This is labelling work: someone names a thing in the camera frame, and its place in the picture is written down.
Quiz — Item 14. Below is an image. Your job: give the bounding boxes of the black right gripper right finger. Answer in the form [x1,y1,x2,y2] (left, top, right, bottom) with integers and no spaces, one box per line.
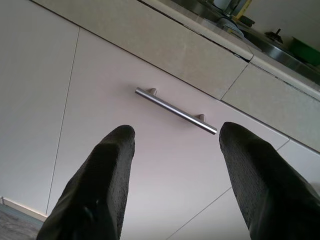
[218,121,320,240]

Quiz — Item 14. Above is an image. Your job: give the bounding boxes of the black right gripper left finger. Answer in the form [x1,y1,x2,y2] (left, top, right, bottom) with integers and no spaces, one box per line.
[36,124,136,240]

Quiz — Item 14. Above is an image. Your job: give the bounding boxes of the white cabinet door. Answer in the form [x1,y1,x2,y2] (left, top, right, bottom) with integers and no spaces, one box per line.
[0,0,80,216]
[169,139,320,240]
[46,26,290,240]

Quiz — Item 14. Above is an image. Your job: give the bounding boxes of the stainless steel double sink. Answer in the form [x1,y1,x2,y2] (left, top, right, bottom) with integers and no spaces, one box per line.
[174,0,320,76]

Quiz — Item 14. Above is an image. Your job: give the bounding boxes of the green plastic bowl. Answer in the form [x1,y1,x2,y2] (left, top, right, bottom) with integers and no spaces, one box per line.
[291,36,320,66]

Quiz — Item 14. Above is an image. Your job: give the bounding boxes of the black sink plug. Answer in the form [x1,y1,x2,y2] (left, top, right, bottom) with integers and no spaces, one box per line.
[264,28,283,42]

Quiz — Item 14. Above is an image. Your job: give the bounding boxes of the grey dish cloth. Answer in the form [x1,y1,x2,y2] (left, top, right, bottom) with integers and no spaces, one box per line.
[217,16,247,38]

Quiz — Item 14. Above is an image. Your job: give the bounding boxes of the small black block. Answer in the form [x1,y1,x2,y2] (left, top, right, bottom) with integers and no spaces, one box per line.
[239,15,256,27]

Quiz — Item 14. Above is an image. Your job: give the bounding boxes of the silver gooseneck spring faucet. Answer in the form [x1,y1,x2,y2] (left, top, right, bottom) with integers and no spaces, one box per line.
[223,0,242,16]

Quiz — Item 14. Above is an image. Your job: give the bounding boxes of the silver bar cabinet handle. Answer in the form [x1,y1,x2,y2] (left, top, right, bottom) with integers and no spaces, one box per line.
[134,87,218,136]

